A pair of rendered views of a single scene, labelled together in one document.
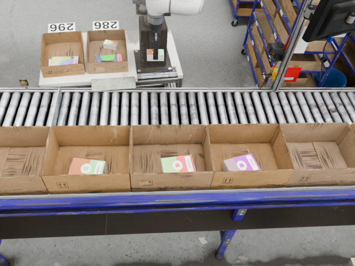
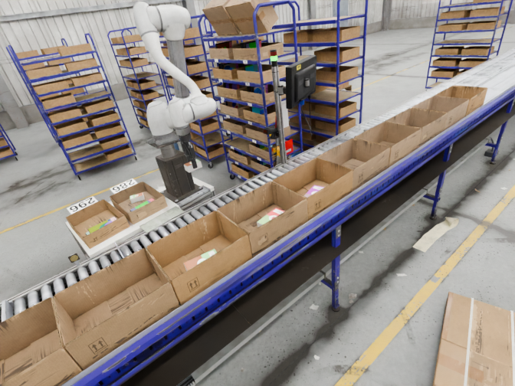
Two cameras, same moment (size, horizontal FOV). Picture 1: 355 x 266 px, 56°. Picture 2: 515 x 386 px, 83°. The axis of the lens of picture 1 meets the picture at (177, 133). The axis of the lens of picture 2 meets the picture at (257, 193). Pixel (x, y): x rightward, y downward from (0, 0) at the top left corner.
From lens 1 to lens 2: 0.76 m
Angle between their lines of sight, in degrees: 27
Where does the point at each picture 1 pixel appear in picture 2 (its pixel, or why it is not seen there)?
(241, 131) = (295, 176)
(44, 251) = not seen: outside the picture
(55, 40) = (80, 218)
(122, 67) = (161, 204)
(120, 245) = (252, 363)
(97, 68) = (139, 214)
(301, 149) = not seen: hidden behind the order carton
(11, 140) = (106, 289)
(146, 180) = (262, 237)
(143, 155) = not seen: hidden behind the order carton
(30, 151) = (132, 291)
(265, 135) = (311, 173)
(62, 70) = (106, 231)
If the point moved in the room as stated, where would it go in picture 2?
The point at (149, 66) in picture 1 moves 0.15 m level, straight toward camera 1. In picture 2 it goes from (182, 194) to (191, 201)
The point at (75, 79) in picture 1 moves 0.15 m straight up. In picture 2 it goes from (124, 233) to (116, 216)
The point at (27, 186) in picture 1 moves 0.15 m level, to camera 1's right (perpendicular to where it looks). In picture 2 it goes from (159, 306) to (193, 288)
